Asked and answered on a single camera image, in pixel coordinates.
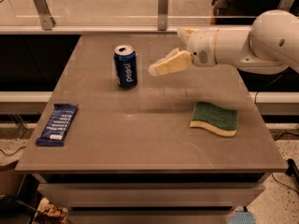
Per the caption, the black cable right floor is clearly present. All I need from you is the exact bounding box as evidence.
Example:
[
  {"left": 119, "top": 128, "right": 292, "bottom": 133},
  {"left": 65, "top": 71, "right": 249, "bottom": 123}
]
[{"left": 253, "top": 73, "right": 299, "bottom": 195}]

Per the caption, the black cable floor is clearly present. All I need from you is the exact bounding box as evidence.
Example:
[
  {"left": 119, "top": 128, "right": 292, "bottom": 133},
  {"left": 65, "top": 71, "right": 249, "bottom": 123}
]
[
  {"left": 253, "top": 73, "right": 299, "bottom": 195},
  {"left": 0, "top": 145, "right": 27, "bottom": 157}
]

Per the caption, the upper white drawer front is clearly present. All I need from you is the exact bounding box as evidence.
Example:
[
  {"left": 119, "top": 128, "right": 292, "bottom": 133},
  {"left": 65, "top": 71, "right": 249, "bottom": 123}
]
[{"left": 38, "top": 183, "right": 264, "bottom": 208}]

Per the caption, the left metal glass bracket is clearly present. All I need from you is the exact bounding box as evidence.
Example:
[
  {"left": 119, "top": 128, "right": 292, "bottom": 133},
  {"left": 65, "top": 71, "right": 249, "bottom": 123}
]
[{"left": 33, "top": 0, "right": 56, "bottom": 31}]

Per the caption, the middle metal glass bracket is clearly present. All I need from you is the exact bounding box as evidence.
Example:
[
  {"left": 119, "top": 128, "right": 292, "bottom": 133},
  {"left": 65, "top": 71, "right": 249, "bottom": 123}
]
[{"left": 158, "top": 0, "right": 169, "bottom": 31}]

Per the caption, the blue snack bar wrapper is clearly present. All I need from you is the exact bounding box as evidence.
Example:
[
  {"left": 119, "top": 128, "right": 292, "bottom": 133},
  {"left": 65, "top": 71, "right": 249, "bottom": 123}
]
[{"left": 36, "top": 104, "right": 78, "bottom": 147}]

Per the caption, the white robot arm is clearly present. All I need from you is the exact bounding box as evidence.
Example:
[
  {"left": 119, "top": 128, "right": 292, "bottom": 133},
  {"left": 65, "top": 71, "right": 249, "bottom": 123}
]
[{"left": 149, "top": 10, "right": 299, "bottom": 76}]

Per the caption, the lower white drawer front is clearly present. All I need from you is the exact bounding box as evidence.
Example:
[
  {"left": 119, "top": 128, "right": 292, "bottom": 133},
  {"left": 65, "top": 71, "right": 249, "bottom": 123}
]
[{"left": 67, "top": 210, "right": 235, "bottom": 224}]

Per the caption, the glass barrier panel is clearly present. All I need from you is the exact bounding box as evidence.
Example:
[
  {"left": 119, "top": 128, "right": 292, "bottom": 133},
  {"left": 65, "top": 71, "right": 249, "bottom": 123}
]
[{"left": 0, "top": 0, "right": 299, "bottom": 28}]

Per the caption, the black cable left floor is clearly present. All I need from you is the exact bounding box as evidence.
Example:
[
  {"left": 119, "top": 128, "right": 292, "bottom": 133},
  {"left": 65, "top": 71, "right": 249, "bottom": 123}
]
[{"left": 0, "top": 145, "right": 27, "bottom": 157}]

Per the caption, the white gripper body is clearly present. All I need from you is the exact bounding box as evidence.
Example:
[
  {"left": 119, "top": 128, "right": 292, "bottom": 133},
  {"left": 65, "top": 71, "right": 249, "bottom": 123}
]
[{"left": 187, "top": 29, "right": 218, "bottom": 67}]

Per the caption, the black office chair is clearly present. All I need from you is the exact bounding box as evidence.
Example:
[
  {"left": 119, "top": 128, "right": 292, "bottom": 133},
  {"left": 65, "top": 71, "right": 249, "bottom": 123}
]
[{"left": 211, "top": 0, "right": 280, "bottom": 24}]

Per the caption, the blue pepsi can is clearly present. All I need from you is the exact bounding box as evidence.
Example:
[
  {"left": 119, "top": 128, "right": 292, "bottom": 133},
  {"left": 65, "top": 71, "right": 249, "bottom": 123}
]
[{"left": 114, "top": 45, "right": 137, "bottom": 89}]

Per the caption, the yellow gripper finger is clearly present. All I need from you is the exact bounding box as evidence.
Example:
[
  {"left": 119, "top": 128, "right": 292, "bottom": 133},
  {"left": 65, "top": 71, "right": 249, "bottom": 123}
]
[
  {"left": 149, "top": 49, "right": 192, "bottom": 76},
  {"left": 177, "top": 28, "right": 199, "bottom": 45}
]

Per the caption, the white drawer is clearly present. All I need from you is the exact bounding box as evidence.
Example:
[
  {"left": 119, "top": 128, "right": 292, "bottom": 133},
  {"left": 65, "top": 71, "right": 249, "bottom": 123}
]
[
  {"left": 67, "top": 210, "right": 235, "bottom": 224},
  {"left": 38, "top": 183, "right": 264, "bottom": 208}
]

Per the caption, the green yellow sponge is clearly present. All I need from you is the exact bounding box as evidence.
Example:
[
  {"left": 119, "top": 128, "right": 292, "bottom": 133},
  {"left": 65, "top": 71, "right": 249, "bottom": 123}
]
[{"left": 190, "top": 102, "right": 238, "bottom": 137}]

